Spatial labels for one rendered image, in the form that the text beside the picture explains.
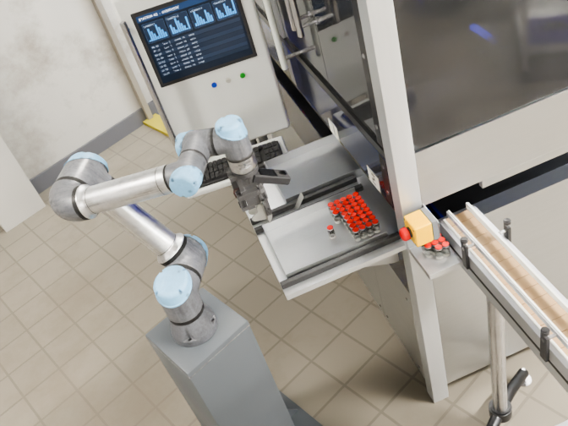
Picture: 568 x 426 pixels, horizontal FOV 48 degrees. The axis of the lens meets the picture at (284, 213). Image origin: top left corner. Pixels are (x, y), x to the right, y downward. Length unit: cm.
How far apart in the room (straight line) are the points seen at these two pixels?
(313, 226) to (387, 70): 70
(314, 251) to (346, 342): 93
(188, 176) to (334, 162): 90
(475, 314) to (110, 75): 320
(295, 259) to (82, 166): 70
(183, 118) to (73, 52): 201
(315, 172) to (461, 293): 66
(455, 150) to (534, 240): 56
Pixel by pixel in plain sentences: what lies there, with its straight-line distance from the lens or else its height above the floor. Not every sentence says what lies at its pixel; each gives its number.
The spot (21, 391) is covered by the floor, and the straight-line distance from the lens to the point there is 344.
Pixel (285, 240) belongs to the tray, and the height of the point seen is 88.
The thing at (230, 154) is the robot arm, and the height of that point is 137.
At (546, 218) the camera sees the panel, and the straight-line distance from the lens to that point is 223.
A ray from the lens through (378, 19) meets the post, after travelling 154.
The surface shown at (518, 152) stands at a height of 106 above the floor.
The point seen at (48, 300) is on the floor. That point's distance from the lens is 379.
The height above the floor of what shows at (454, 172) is 109.
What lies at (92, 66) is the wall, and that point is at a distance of 464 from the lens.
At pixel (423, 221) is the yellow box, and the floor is 103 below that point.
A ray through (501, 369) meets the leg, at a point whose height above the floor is 40.
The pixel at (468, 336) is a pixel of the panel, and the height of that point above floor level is 32.
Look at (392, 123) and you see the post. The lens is 169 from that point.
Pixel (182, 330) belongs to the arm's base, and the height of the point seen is 86.
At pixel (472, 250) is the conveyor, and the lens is 187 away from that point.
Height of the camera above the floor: 228
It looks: 39 degrees down
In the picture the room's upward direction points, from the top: 18 degrees counter-clockwise
